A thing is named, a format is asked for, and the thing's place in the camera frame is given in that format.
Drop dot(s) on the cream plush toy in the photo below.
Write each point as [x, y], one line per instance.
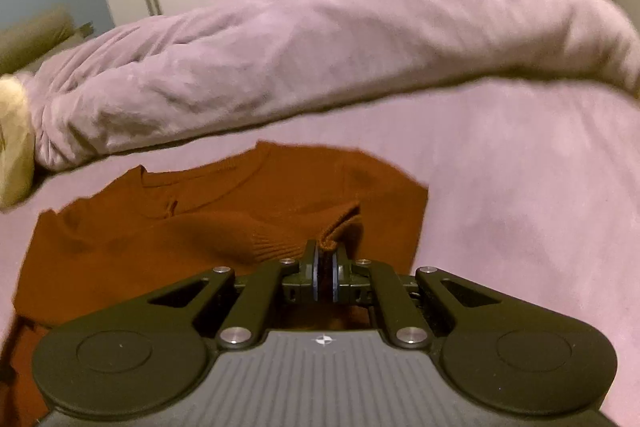
[12, 132]

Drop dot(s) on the rust orange knit sweater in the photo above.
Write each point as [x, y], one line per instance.
[150, 232]

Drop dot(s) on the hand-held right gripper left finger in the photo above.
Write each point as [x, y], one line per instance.
[316, 274]

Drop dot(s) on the purple bed sheet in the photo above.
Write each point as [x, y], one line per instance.
[510, 187]

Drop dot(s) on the lilac duvet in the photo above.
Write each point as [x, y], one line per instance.
[310, 57]

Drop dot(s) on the olive bolster pillow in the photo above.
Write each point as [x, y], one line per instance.
[30, 37]

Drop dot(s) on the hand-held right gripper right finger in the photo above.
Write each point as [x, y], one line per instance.
[334, 274]

